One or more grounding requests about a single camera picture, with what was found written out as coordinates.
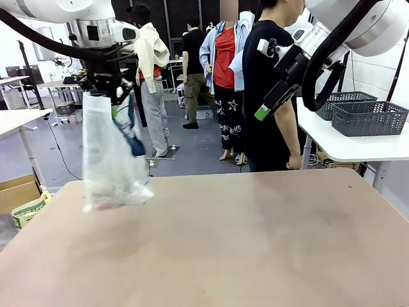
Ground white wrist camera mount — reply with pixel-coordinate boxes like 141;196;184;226
257;38;293;59

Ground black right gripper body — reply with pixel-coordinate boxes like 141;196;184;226
273;43;310;85

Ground brown cardboard box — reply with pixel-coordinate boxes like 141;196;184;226
0;174;42;215

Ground black tripod stand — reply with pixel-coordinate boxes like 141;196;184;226
15;40;44;109

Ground white desk with leg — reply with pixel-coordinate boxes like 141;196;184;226
0;108;54;189

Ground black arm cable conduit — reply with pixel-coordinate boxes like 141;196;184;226
0;8;137;63
302;0;384;113

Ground clear plastic storage box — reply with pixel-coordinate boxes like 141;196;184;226
194;108;215;120

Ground black slanted stand pole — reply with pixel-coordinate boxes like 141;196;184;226
386;58;403;102

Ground cluttered background work table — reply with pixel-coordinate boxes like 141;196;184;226
38;79;84;124

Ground person's right hand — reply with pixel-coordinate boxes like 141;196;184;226
286;155;304;171

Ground person's right forearm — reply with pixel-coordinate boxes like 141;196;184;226
277;110;303;158

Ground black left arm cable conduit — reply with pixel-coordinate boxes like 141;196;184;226
0;8;137;63

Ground person in black t-shirt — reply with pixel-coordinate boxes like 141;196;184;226
242;0;304;173

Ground figure red top blue shirt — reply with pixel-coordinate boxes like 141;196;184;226
199;0;256;166

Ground clear shopping bag navy handles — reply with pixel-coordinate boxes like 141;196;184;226
81;90;155;214

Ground thin black floor cable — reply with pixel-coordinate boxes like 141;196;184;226
44;116;84;181

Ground grey framed board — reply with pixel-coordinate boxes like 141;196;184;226
31;27;54;61

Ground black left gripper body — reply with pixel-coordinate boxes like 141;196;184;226
79;71;125;97

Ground green and white paper bag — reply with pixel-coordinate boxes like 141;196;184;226
11;190;52;230

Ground red packaged item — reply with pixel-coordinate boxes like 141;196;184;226
94;200;121;211

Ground grey plastic basket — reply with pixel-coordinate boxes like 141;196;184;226
316;91;379;122
331;100;409;138

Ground white side table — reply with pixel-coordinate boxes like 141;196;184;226
296;95;409;189

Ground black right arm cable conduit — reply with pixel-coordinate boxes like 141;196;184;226
302;0;384;113

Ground mannequin stand base plate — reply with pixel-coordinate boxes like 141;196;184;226
145;152;177;162

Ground cable bundle under table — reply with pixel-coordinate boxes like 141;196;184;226
308;150;336;169

